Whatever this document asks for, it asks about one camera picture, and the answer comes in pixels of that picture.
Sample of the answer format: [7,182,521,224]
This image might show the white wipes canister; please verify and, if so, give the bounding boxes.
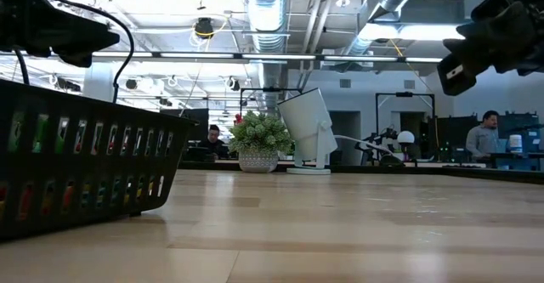
[508,133,524,154]

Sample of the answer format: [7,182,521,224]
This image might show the white globe lamp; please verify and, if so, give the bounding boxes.
[397,130,416,147]

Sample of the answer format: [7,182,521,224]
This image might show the green plant in white pot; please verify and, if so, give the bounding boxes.
[228,110,294,174]

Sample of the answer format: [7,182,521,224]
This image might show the white spotlight lamp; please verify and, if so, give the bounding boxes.
[276,88,339,176]

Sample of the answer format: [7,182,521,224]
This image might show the black monitor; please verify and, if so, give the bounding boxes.
[160,107,210,142]

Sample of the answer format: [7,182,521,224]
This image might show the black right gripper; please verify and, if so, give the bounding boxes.
[437,0,544,97]

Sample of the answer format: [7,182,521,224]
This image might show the black slotted plastic basket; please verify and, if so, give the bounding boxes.
[0,77,201,244]

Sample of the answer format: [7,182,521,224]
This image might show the person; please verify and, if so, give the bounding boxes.
[465,110,502,161]
[197,124,230,161]

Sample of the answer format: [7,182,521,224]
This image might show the bright ceiling light panel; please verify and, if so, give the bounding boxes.
[359,21,464,42]

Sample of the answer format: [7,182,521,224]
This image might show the black left wrist camera cable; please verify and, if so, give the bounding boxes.
[45,0,135,104]

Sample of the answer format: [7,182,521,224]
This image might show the long LED light bar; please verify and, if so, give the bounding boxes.
[91,51,443,65]

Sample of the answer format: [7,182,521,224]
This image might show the dark blue partition panel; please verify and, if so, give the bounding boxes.
[496,111,541,148]

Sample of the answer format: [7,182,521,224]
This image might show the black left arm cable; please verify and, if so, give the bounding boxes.
[14,48,31,87]

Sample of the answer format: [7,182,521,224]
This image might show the black partition panel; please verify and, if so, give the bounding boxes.
[435,116,480,163]

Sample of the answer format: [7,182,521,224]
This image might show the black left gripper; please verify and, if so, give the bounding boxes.
[0,0,121,68]

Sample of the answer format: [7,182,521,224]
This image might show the white lamp cable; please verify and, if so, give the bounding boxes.
[333,133,405,165]

